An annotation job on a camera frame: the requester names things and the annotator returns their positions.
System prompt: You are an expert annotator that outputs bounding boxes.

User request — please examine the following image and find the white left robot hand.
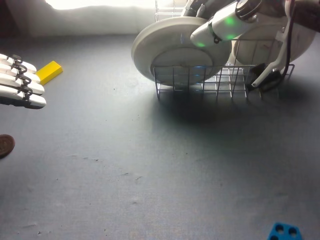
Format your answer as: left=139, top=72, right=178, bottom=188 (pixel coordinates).
left=0, top=53, right=48, bottom=110

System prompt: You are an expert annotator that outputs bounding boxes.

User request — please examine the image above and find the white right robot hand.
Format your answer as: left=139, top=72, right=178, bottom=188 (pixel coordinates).
left=183, top=0, right=263, bottom=50

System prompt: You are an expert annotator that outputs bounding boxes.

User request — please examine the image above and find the yellow rectangular block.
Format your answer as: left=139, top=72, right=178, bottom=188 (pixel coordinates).
left=35, top=60, right=64, bottom=86

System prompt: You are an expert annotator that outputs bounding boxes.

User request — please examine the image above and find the brown round cookie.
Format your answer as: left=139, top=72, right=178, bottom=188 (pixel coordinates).
left=0, top=134, right=16, bottom=159

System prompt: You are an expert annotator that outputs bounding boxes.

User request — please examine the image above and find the grey table cloth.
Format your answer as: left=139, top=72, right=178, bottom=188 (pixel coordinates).
left=0, top=33, right=320, bottom=240

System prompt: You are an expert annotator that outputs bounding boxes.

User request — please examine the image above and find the blue block with holes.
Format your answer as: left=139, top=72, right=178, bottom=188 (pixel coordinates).
left=266, top=221, right=305, bottom=240

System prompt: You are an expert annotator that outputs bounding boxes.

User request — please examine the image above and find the wire dish rack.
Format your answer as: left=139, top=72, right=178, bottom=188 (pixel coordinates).
left=152, top=0, right=296, bottom=101

